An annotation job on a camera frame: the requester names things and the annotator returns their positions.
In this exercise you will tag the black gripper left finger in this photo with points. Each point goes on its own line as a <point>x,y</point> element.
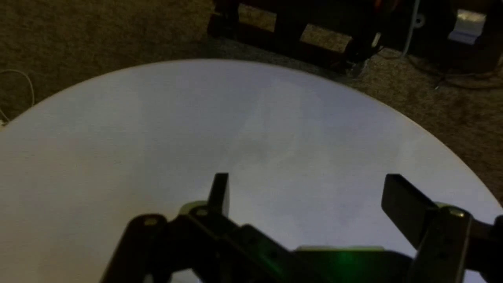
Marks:
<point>209,240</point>

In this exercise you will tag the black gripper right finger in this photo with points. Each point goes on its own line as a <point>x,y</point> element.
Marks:
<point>445,236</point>

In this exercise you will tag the black equipment cart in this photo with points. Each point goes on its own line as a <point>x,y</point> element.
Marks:
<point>323,25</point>

